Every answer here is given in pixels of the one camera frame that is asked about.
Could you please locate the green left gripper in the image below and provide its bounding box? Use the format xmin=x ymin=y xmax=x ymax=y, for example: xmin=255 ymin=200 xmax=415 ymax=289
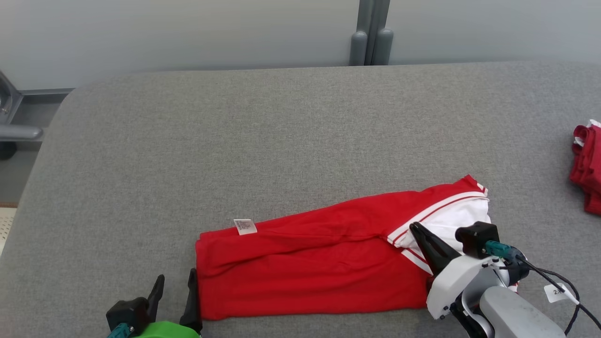
xmin=134 ymin=268 xmax=203 ymax=338

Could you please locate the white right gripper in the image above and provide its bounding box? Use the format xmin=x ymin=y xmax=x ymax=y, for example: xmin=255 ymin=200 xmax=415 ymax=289
xmin=409 ymin=222 xmax=501 ymax=321

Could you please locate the red white t-shirt with label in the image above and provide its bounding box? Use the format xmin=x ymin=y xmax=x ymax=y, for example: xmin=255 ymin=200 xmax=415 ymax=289
xmin=195 ymin=175 xmax=491 ymax=321

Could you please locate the grey fabric sofa cushion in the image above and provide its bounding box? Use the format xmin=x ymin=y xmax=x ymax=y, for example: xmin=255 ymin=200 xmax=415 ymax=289
xmin=0 ymin=60 xmax=601 ymax=338

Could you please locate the cream perforated laundry basket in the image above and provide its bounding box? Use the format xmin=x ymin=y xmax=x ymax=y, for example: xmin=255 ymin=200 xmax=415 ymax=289
xmin=0 ymin=202 xmax=18 ymax=256

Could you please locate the grey centre column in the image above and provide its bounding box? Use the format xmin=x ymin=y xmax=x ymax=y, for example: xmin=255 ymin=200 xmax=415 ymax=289
xmin=357 ymin=0 xmax=390 ymax=65

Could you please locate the teal right cable connector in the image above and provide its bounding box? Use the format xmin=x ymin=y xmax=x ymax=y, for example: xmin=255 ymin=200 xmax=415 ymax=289
xmin=484 ymin=240 xmax=523 ymax=263

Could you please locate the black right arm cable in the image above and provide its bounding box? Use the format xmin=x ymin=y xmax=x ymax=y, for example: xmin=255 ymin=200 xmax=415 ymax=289
xmin=516 ymin=261 xmax=601 ymax=336

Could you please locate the white cable tag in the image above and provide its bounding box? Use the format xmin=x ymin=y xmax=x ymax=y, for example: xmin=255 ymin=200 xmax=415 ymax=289
xmin=544 ymin=282 xmax=579 ymax=305

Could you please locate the grey rounded post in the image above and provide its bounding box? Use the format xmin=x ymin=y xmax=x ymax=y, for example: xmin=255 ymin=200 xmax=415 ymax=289
xmin=349 ymin=31 xmax=368 ymax=66
xmin=372 ymin=28 xmax=394 ymax=65

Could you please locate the grey metal cart frame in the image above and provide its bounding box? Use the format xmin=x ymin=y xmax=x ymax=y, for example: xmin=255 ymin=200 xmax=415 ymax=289
xmin=0 ymin=70 xmax=75 ymax=144

